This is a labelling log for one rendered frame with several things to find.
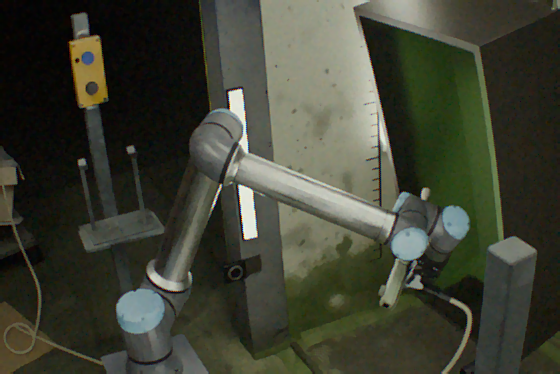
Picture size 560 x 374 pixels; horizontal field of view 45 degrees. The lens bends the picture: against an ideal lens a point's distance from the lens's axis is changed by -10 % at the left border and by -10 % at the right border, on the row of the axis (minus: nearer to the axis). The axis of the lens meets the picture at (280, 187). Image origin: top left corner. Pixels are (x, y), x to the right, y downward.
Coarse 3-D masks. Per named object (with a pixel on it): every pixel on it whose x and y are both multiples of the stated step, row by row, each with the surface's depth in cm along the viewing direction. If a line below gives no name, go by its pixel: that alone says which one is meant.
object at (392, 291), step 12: (396, 264) 222; (408, 264) 224; (396, 276) 219; (384, 288) 218; (396, 288) 217; (408, 288) 222; (432, 288) 221; (384, 300) 214; (396, 300) 215; (444, 300) 221
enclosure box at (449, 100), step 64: (384, 0) 220; (448, 0) 207; (512, 0) 196; (384, 64) 234; (448, 64) 247; (512, 64) 180; (384, 128) 242; (448, 128) 257; (512, 128) 188; (448, 192) 269; (512, 192) 197; (448, 320) 262
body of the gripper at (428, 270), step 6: (414, 264) 214; (420, 264) 211; (426, 264) 211; (432, 264) 211; (438, 264) 209; (444, 264) 208; (420, 270) 212; (426, 270) 210; (432, 270) 210; (438, 270) 211; (426, 276) 214; (432, 276) 213; (438, 276) 210; (432, 282) 213
